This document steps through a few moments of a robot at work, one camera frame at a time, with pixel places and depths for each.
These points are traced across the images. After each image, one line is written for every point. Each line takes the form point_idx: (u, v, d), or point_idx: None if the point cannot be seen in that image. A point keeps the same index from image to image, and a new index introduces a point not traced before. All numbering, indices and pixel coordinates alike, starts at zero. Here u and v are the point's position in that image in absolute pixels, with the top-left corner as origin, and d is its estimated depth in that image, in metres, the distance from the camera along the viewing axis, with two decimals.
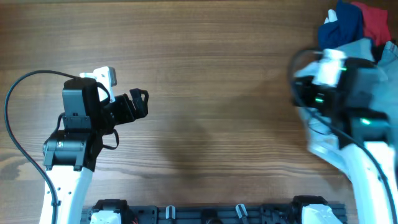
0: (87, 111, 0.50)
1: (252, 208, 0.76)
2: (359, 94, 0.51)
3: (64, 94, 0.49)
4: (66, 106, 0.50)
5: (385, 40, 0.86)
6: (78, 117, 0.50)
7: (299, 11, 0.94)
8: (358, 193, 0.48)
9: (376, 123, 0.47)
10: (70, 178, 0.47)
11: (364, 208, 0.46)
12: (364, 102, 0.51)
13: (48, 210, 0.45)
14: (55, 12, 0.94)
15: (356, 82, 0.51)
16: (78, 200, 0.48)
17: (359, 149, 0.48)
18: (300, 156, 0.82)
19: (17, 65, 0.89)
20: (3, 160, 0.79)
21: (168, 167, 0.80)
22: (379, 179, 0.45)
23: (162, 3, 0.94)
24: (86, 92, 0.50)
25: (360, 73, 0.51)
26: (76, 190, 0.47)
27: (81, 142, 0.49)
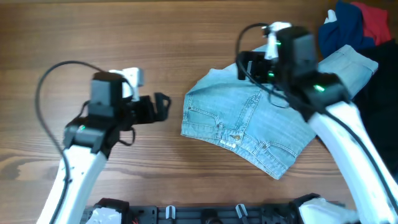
0: (111, 101, 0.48)
1: (252, 208, 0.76)
2: (303, 61, 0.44)
3: (92, 84, 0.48)
4: (92, 93, 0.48)
5: (385, 40, 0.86)
6: (101, 106, 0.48)
7: (299, 12, 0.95)
8: (341, 164, 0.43)
9: (329, 90, 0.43)
10: (85, 158, 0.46)
11: (352, 181, 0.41)
12: (308, 72, 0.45)
13: (61, 186, 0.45)
14: (56, 12, 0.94)
15: (296, 52, 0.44)
16: (88, 181, 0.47)
17: (326, 119, 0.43)
18: (300, 156, 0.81)
19: (16, 64, 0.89)
20: (3, 160, 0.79)
21: (168, 167, 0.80)
22: (354, 142, 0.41)
23: (162, 3, 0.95)
24: (114, 83, 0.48)
25: (295, 43, 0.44)
26: (89, 170, 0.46)
27: (100, 132, 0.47)
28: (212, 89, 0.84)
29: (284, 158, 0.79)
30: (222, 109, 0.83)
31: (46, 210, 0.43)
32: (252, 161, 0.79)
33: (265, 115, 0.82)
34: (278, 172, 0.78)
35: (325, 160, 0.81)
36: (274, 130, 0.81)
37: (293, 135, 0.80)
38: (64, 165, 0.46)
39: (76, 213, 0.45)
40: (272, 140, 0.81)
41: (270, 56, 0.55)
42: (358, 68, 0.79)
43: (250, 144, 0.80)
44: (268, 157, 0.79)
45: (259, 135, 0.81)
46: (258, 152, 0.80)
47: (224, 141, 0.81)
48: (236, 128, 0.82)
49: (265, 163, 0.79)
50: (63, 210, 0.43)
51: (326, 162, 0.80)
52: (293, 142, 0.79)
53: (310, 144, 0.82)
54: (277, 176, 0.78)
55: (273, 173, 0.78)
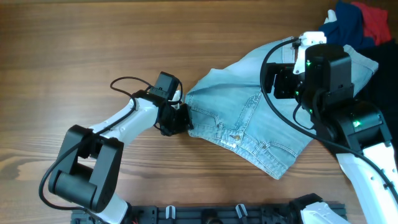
0: (169, 89, 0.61)
1: (252, 208, 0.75)
2: (339, 88, 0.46)
3: (160, 75, 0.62)
4: (158, 81, 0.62)
5: (385, 40, 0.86)
6: (161, 91, 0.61)
7: (299, 12, 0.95)
8: (362, 193, 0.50)
9: (366, 117, 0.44)
10: (147, 104, 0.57)
11: (371, 207, 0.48)
12: (341, 97, 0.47)
13: (128, 112, 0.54)
14: (56, 12, 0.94)
15: (333, 79, 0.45)
16: (143, 121, 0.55)
17: (359, 160, 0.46)
18: (299, 156, 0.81)
19: (16, 64, 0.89)
20: (3, 160, 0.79)
21: (168, 167, 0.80)
22: (384, 186, 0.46)
23: (162, 3, 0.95)
24: (176, 80, 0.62)
25: (333, 67, 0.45)
26: (148, 111, 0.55)
27: (155, 102, 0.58)
28: (213, 89, 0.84)
29: (285, 158, 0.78)
30: (222, 109, 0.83)
31: (113, 117, 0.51)
32: (252, 161, 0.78)
33: (265, 116, 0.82)
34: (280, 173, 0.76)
35: (325, 160, 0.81)
36: (273, 130, 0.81)
37: (294, 135, 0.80)
38: (132, 101, 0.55)
39: (130, 135, 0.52)
40: (272, 140, 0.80)
41: (296, 70, 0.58)
42: (359, 69, 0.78)
43: (250, 144, 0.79)
44: (268, 157, 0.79)
45: (259, 135, 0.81)
46: (258, 152, 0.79)
47: (225, 141, 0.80)
48: (236, 128, 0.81)
49: (265, 163, 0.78)
50: (127, 122, 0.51)
51: (325, 161, 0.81)
52: (293, 142, 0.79)
53: (310, 144, 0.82)
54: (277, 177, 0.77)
55: (273, 173, 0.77)
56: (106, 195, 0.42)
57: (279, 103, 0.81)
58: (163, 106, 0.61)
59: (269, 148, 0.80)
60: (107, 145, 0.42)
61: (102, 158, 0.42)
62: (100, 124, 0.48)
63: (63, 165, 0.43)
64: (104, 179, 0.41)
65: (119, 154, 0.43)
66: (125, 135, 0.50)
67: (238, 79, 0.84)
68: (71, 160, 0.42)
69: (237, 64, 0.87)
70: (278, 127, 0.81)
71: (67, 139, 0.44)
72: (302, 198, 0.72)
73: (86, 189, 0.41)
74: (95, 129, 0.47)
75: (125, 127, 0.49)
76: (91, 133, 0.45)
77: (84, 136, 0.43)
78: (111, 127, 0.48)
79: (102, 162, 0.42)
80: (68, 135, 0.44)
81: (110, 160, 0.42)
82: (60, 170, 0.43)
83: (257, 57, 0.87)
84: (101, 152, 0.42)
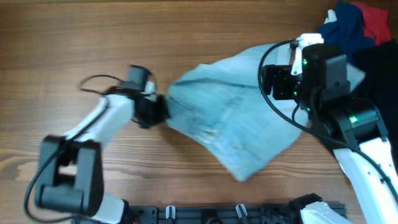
0: (142, 80, 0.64)
1: (252, 208, 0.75)
2: (335, 85, 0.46)
3: (131, 68, 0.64)
4: (129, 75, 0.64)
5: (385, 40, 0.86)
6: (134, 84, 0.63)
7: (299, 12, 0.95)
8: (360, 193, 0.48)
9: (364, 114, 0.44)
10: (119, 100, 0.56)
11: (370, 206, 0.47)
12: (336, 94, 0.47)
13: (101, 110, 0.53)
14: (56, 12, 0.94)
15: (328, 76, 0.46)
16: (119, 116, 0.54)
17: (355, 155, 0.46)
18: (299, 156, 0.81)
19: (16, 64, 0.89)
20: (3, 160, 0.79)
21: (168, 167, 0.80)
22: (381, 181, 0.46)
23: (162, 3, 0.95)
24: (147, 71, 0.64)
25: (328, 65, 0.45)
26: (122, 106, 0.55)
27: (130, 94, 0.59)
28: (197, 84, 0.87)
29: (254, 160, 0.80)
30: (203, 104, 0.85)
31: (88, 119, 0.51)
32: (222, 160, 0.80)
33: (242, 118, 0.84)
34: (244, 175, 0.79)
35: (325, 160, 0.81)
36: (249, 133, 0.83)
37: (270, 142, 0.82)
38: (104, 99, 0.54)
39: (107, 134, 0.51)
40: (245, 143, 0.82)
41: (294, 71, 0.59)
42: None
43: (223, 143, 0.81)
44: (237, 157, 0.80)
45: (233, 136, 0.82)
46: (230, 151, 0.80)
47: (199, 136, 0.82)
48: (212, 125, 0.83)
49: (235, 163, 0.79)
50: (102, 121, 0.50)
51: (325, 161, 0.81)
52: (265, 147, 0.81)
53: (310, 144, 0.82)
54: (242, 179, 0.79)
55: (240, 173, 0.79)
56: (95, 197, 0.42)
57: (257, 108, 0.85)
58: (139, 98, 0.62)
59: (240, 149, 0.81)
60: (85, 148, 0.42)
61: (81, 164, 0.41)
62: (74, 129, 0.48)
63: (44, 178, 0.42)
64: (89, 183, 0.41)
65: (99, 154, 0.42)
66: (102, 135, 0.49)
67: (224, 76, 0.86)
68: (52, 172, 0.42)
69: (228, 60, 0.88)
70: (257, 130, 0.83)
71: (43, 152, 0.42)
72: (302, 198, 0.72)
73: (73, 196, 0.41)
74: (69, 135, 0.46)
75: (100, 126, 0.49)
76: (64, 140, 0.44)
77: (58, 145, 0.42)
78: (86, 129, 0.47)
79: (82, 168, 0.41)
80: (42, 147, 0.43)
81: (90, 164, 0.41)
82: (43, 184, 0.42)
83: (251, 56, 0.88)
84: (78, 157, 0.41)
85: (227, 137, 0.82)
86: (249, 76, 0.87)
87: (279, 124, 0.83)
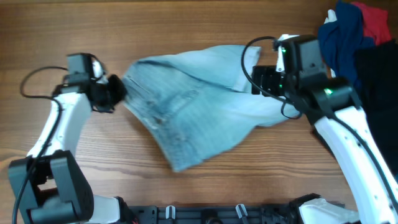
0: (86, 69, 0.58)
1: (252, 208, 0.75)
2: (310, 66, 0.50)
3: (69, 59, 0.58)
4: (69, 65, 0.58)
5: (385, 40, 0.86)
6: (78, 74, 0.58)
7: (299, 11, 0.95)
8: (344, 163, 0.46)
9: (339, 87, 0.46)
10: (72, 96, 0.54)
11: (354, 177, 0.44)
12: (316, 75, 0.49)
13: (56, 115, 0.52)
14: (56, 12, 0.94)
15: (300, 58, 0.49)
16: (76, 114, 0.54)
17: (333, 122, 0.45)
18: (299, 156, 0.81)
19: (16, 64, 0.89)
20: (4, 160, 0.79)
21: (168, 167, 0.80)
22: (359, 145, 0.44)
23: (162, 3, 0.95)
24: (87, 56, 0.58)
25: (301, 47, 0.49)
26: (76, 102, 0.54)
27: (79, 89, 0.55)
28: (159, 70, 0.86)
29: (191, 152, 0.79)
30: (159, 91, 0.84)
31: (46, 129, 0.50)
32: (164, 148, 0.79)
33: (194, 111, 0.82)
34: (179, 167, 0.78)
35: (325, 160, 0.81)
36: (195, 128, 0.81)
37: (210, 139, 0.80)
38: (55, 104, 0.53)
39: (72, 137, 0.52)
40: (189, 136, 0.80)
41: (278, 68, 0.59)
42: None
43: (167, 132, 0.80)
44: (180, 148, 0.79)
45: (180, 126, 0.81)
46: (171, 141, 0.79)
47: (145, 120, 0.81)
48: (163, 112, 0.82)
49: (173, 154, 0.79)
50: (61, 127, 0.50)
51: (325, 161, 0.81)
52: (211, 143, 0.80)
53: (310, 144, 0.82)
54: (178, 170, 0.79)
55: (174, 163, 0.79)
56: (84, 201, 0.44)
57: (212, 106, 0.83)
58: (90, 88, 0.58)
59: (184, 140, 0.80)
60: (55, 160, 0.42)
61: (58, 177, 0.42)
62: (37, 145, 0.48)
63: (27, 202, 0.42)
64: (74, 191, 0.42)
65: (71, 161, 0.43)
66: (68, 140, 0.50)
67: (184, 68, 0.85)
68: (32, 193, 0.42)
69: (194, 53, 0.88)
70: (204, 127, 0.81)
71: (13, 180, 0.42)
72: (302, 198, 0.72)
73: (63, 208, 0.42)
74: (35, 155, 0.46)
75: (63, 134, 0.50)
76: (31, 160, 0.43)
77: (27, 167, 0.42)
78: (48, 142, 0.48)
79: (61, 180, 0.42)
80: (11, 177, 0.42)
81: (67, 171, 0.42)
82: (28, 208, 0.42)
83: (217, 53, 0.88)
84: (53, 171, 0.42)
85: (174, 126, 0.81)
86: (208, 71, 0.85)
87: (228, 124, 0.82)
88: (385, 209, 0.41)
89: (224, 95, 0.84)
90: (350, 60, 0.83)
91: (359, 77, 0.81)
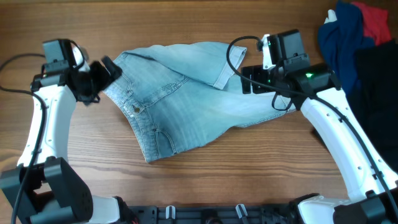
0: (65, 56, 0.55)
1: (252, 208, 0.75)
2: (293, 56, 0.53)
3: (45, 46, 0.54)
4: (47, 55, 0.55)
5: (385, 40, 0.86)
6: (58, 62, 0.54)
7: (299, 11, 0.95)
8: (330, 142, 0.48)
9: (320, 73, 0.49)
10: (53, 90, 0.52)
11: (339, 153, 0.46)
12: (299, 63, 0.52)
13: (40, 114, 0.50)
14: (56, 12, 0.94)
15: (284, 48, 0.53)
16: (63, 109, 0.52)
17: (315, 102, 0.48)
18: (299, 156, 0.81)
19: (16, 64, 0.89)
20: (3, 160, 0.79)
21: (168, 167, 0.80)
22: (339, 121, 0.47)
23: (162, 3, 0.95)
24: (64, 42, 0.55)
25: (285, 40, 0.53)
26: (60, 98, 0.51)
27: (61, 78, 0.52)
28: (144, 61, 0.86)
29: (166, 144, 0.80)
30: (141, 81, 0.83)
31: (33, 130, 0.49)
32: (138, 137, 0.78)
33: (173, 104, 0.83)
34: (150, 156, 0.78)
35: (325, 160, 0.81)
36: (173, 122, 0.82)
37: (186, 134, 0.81)
38: (37, 100, 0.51)
39: (61, 136, 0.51)
40: (164, 128, 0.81)
41: (266, 65, 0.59)
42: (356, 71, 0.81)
43: (144, 121, 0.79)
44: (153, 139, 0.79)
45: (157, 117, 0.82)
46: (146, 131, 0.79)
47: (124, 107, 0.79)
48: (142, 101, 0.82)
49: (146, 143, 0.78)
50: (50, 129, 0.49)
51: (325, 161, 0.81)
52: (187, 135, 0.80)
53: (309, 144, 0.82)
54: (148, 159, 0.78)
55: (145, 154, 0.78)
56: (83, 201, 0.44)
57: (192, 101, 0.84)
58: (72, 76, 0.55)
59: (159, 131, 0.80)
60: (48, 167, 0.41)
61: (53, 185, 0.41)
62: (25, 152, 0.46)
63: (23, 210, 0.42)
64: (71, 196, 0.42)
65: (64, 167, 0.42)
66: (58, 141, 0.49)
67: (170, 61, 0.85)
68: (27, 202, 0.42)
69: (179, 47, 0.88)
70: (181, 121, 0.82)
71: (7, 191, 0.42)
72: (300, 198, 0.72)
73: (63, 211, 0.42)
74: (26, 163, 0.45)
75: (51, 137, 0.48)
76: (23, 170, 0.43)
77: (20, 177, 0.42)
78: (38, 149, 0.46)
79: (55, 186, 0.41)
80: (4, 188, 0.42)
81: (60, 178, 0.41)
82: (27, 216, 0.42)
83: (203, 49, 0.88)
84: (48, 179, 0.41)
85: (151, 117, 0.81)
86: (190, 66, 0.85)
87: (204, 121, 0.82)
88: (368, 178, 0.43)
89: (205, 92, 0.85)
90: (350, 61, 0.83)
91: (359, 77, 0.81)
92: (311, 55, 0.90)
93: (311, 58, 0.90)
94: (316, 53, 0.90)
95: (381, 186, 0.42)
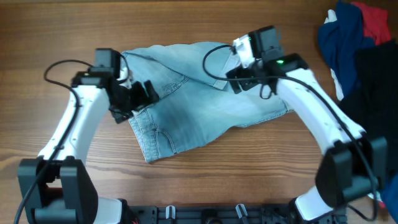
0: (112, 64, 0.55)
1: (252, 208, 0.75)
2: (270, 49, 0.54)
3: (96, 53, 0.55)
4: (96, 58, 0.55)
5: (385, 40, 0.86)
6: (104, 67, 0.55)
7: (299, 11, 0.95)
8: (302, 114, 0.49)
9: (289, 66, 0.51)
10: (91, 91, 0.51)
11: (311, 122, 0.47)
12: (275, 56, 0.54)
13: (73, 111, 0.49)
14: (56, 12, 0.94)
15: (260, 42, 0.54)
16: (94, 111, 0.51)
17: (285, 81, 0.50)
18: (299, 156, 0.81)
19: (16, 64, 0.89)
20: (3, 160, 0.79)
21: (168, 167, 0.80)
22: (307, 91, 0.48)
23: (162, 3, 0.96)
24: (115, 53, 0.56)
25: (262, 35, 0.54)
26: (94, 99, 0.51)
27: (100, 81, 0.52)
28: (144, 60, 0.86)
29: (166, 144, 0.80)
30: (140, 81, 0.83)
31: (61, 125, 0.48)
32: (138, 137, 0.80)
33: (173, 103, 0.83)
34: (150, 156, 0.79)
35: None
36: (173, 121, 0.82)
37: (185, 134, 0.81)
38: (74, 96, 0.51)
39: (86, 137, 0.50)
40: (164, 128, 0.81)
41: (245, 63, 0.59)
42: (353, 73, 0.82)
43: (144, 121, 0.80)
44: (153, 139, 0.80)
45: (157, 116, 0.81)
46: (146, 130, 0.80)
47: None
48: None
49: (145, 142, 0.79)
50: (76, 128, 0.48)
51: None
52: (186, 135, 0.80)
53: (309, 144, 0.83)
54: (148, 160, 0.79)
55: (145, 154, 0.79)
56: (89, 208, 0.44)
57: (191, 101, 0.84)
58: (112, 83, 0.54)
59: (159, 131, 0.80)
60: (64, 167, 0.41)
61: (65, 185, 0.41)
62: (48, 145, 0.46)
63: (32, 203, 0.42)
64: (79, 201, 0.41)
65: (81, 170, 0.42)
66: (81, 142, 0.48)
67: (170, 61, 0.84)
68: (37, 196, 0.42)
69: (180, 46, 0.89)
70: (181, 121, 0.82)
71: (22, 180, 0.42)
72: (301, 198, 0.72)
73: (66, 214, 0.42)
74: (46, 156, 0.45)
75: (76, 136, 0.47)
76: (42, 162, 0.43)
77: (37, 168, 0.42)
78: (61, 145, 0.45)
79: (68, 187, 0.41)
80: (20, 176, 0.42)
81: (74, 180, 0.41)
82: (33, 208, 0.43)
83: (203, 49, 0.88)
84: (61, 178, 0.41)
85: (151, 116, 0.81)
86: (190, 66, 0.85)
87: (204, 121, 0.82)
88: (336, 132, 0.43)
89: (205, 92, 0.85)
90: (350, 61, 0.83)
91: (359, 76, 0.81)
92: (311, 55, 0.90)
93: (311, 58, 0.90)
94: (316, 53, 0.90)
95: (348, 137, 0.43)
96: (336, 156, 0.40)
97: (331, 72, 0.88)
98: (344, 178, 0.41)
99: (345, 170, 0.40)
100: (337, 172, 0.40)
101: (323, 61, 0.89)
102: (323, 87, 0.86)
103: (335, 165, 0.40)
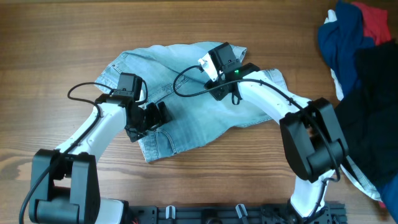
0: (134, 88, 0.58)
1: (252, 208, 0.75)
2: (229, 63, 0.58)
3: (121, 76, 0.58)
4: (119, 82, 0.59)
5: (385, 40, 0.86)
6: (125, 91, 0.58)
7: (299, 11, 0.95)
8: (264, 107, 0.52)
9: (245, 73, 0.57)
10: (112, 107, 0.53)
11: (270, 110, 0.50)
12: (234, 69, 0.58)
13: (92, 121, 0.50)
14: (56, 12, 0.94)
15: (220, 57, 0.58)
16: (113, 124, 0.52)
17: (243, 84, 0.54)
18: None
19: (16, 64, 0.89)
20: (3, 160, 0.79)
21: (168, 167, 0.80)
22: (260, 85, 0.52)
23: (162, 4, 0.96)
24: (138, 78, 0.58)
25: (218, 51, 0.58)
26: (115, 114, 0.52)
27: (122, 102, 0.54)
28: (144, 60, 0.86)
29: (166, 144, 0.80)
30: None
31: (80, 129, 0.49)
32: None
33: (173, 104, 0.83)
34: (150, 156, 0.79)
35: None
36: (173, 121, 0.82)
37: (185, 134, 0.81)
38: (96, 109, 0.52)
39: (101, 144, 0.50)
40: (165, 129, 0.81)
41: (213, 78, 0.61)
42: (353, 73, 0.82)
43: None
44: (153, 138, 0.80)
45: None
46: None
47: None
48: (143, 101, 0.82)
49: (146, 142, 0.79)
50: (94, 131, 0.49)
51: None
52: (187, 134, 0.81)
53: None
54: (148, 160, 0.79)
55: (145, 154, 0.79)
56: (91, 210, 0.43)
57: (192, 101, 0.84)
58: (132, 106, 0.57)
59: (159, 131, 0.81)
60: (78, 161, 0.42)
61: (74, 177, 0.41)
62: (66, 142, 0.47)
63: (38, 193, 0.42)
64: (83, 196, 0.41)
65: (92, 167, 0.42)
66: (96, 147, 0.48)
67: (170, 61, 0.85)
68: (45, 187, 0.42)
69: (180, 46, 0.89)
70: (180, 121, 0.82)
71: (36, 165, 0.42)
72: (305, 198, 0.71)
73: (68, 213, 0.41)
74: (62, 149, 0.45)
75: (93, 138, 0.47)
76: (58, 154, 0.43)
77: (52, 158, 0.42)
78: (78, 142, 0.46)
79: (77, 181, 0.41)
80: (35, 160, 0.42)
81: (85, 174, 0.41)
82: (37, 198, 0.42)
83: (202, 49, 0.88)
84: (73, 170, 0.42)
85: None
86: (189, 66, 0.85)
87: (204, 121, 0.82)
88: (286, 108, 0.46)
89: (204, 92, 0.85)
90: (350, 61, 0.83)
91: (359, 76, 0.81)
92: (311, 55, 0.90)
93: (311, 58, 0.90)
94: (316, 53, 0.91)
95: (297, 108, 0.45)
96: (289, 125, 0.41)
97: (331, 72, 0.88)
98: (302, 144, 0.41)
99: (300, 136, 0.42)
100: (293, 137, 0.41)
101: (323, 61, 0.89)
102: (323, 88, 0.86)
103: (289, 134, 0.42)
